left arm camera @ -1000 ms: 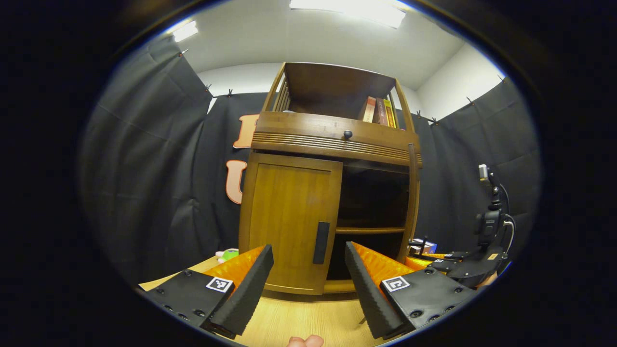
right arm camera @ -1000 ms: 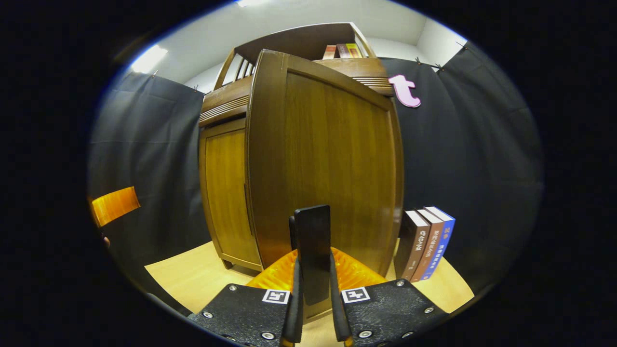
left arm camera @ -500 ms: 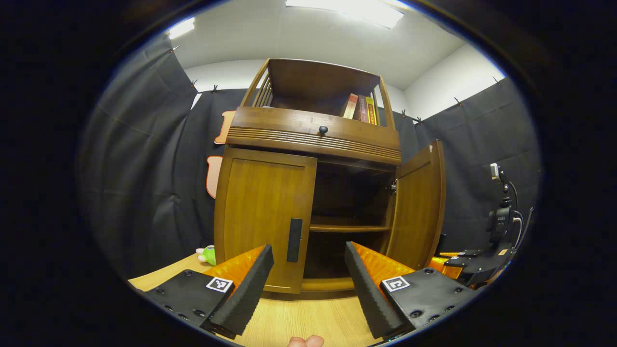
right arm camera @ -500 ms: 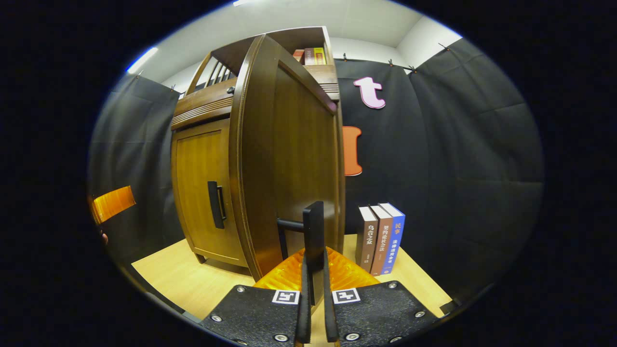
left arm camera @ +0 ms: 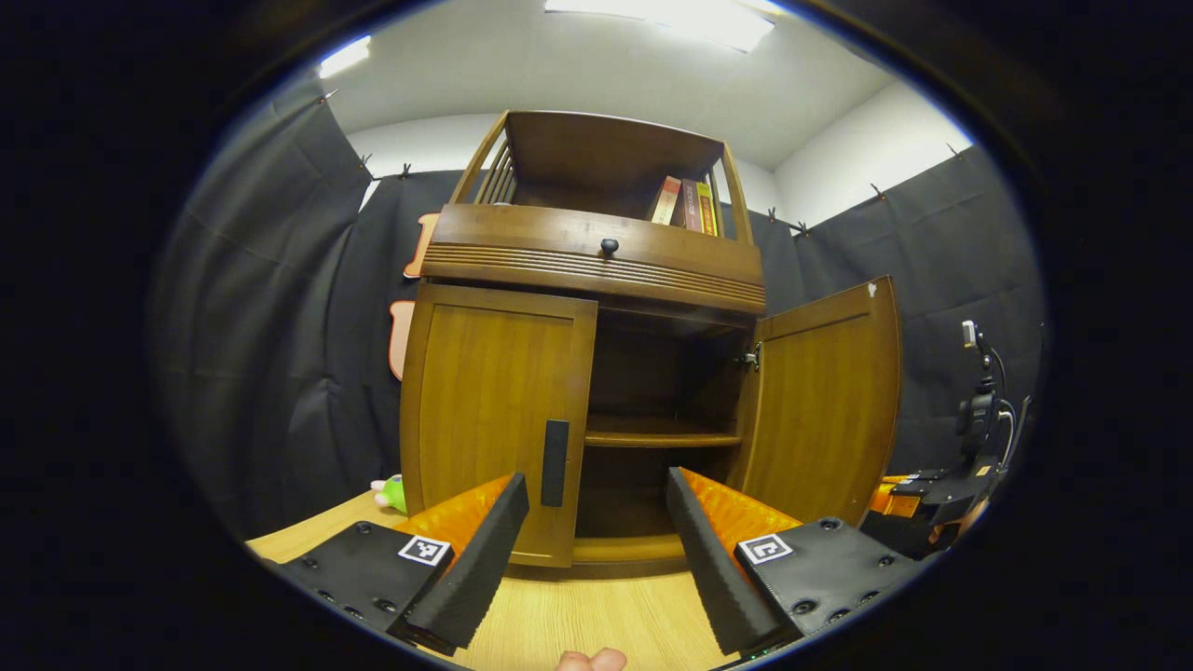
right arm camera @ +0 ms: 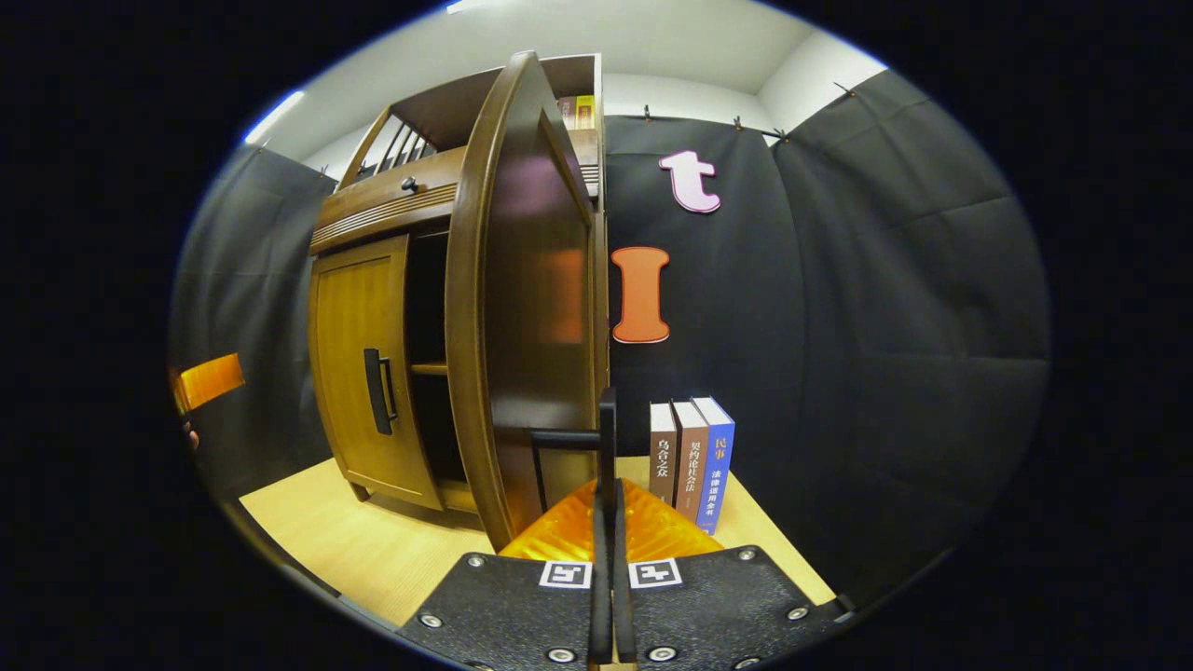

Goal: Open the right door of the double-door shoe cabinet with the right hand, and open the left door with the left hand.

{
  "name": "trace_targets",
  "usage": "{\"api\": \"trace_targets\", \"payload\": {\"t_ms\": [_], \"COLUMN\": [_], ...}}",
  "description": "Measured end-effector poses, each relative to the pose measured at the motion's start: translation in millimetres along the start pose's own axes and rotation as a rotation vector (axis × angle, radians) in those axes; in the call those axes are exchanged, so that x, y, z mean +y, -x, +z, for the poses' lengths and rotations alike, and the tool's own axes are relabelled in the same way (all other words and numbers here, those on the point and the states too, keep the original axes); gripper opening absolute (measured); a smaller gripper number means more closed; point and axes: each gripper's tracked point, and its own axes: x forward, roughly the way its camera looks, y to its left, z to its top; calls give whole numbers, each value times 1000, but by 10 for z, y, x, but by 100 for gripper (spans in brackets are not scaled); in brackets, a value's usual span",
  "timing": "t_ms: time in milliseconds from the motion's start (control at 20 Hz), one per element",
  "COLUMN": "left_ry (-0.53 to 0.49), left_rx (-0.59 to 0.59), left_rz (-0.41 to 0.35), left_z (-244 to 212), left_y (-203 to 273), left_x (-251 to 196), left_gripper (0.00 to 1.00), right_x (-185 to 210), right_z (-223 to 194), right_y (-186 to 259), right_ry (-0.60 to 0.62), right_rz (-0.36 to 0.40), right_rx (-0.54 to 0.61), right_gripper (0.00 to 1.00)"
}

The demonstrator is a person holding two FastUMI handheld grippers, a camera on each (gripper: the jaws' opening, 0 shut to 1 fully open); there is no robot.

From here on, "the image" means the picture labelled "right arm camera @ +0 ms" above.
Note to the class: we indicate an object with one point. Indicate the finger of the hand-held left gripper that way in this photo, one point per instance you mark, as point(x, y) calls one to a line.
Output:
point(212, 377)

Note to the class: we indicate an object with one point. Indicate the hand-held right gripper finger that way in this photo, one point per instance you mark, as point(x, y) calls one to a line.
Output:
point(601, 596)
point(622, 596)

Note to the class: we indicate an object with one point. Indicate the wooden shoe cabinet door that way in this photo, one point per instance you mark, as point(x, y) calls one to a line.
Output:
point(522, 326)
point(345, 373)

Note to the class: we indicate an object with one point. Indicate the wooden double-door shoe cabinet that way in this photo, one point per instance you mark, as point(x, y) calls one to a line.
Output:
point(447, 116)

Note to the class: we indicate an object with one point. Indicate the wooden cabinet drawer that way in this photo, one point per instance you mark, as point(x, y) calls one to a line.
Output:
point(382, 200)

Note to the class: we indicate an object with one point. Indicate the brown book with white top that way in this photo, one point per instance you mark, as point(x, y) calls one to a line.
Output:
point(663, 457)

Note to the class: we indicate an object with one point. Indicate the dark brown book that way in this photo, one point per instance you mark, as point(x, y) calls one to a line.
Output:
point(690, 466)

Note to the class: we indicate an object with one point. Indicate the blue book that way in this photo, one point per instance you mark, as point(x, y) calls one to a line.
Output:
point(716, 466)

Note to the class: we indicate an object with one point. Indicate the ceiling light panel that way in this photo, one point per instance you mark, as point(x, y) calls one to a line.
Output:
point(275, 116)
point(469, 6)

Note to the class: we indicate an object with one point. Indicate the black backdrop cloth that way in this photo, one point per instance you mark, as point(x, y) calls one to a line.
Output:
point(885, 326)

